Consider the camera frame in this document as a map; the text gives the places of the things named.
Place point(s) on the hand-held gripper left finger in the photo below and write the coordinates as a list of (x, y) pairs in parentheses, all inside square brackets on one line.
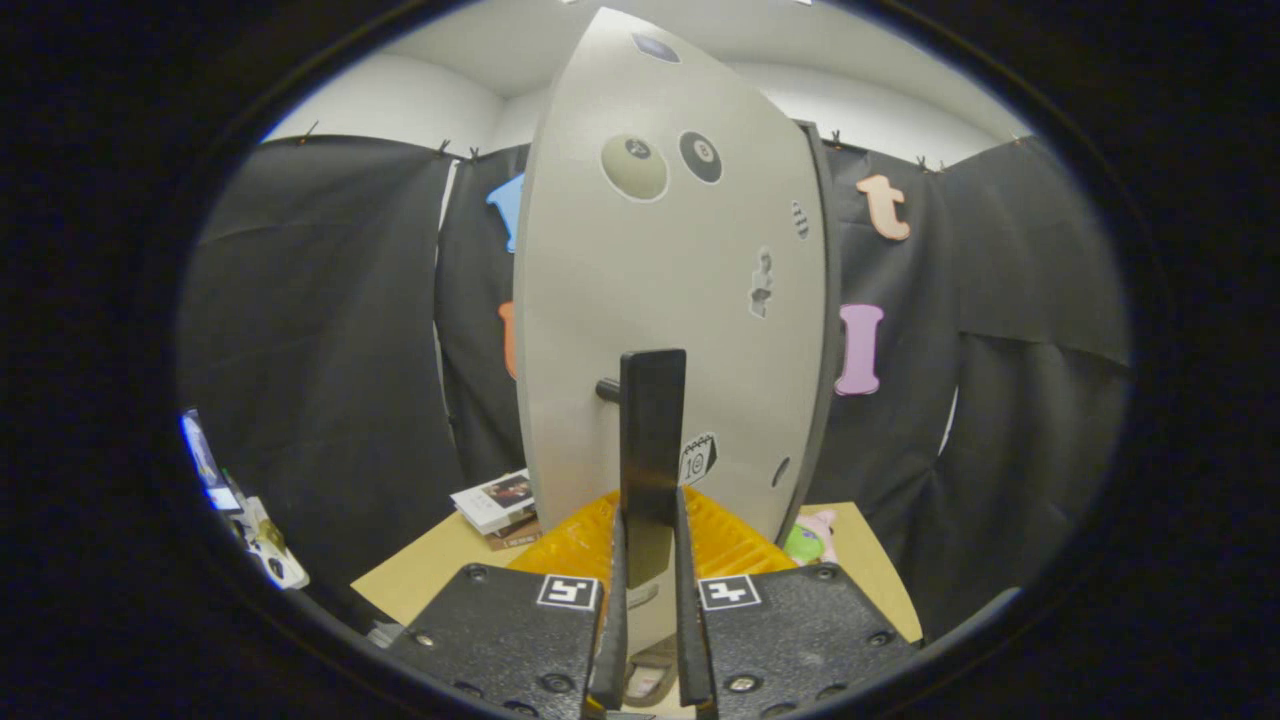
[(612, 620)]

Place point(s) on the white book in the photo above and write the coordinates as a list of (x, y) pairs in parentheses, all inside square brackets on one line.
[(490, 505)]

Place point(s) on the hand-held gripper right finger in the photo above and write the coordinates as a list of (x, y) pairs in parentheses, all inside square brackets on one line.
[(690, 620)]

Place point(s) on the green and pink plush toy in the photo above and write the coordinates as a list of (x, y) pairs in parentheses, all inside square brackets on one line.
[(805, 545)]

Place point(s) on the dark grey shoe cabinet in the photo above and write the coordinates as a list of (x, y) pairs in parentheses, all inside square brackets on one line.
[(832, 280)]

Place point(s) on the black backdrop cloth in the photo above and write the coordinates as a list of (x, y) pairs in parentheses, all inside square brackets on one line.
[(320, 350)]

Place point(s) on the brown fuzzy slipper shoe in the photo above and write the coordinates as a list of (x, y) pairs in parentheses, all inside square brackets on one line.
[(650, 682)]

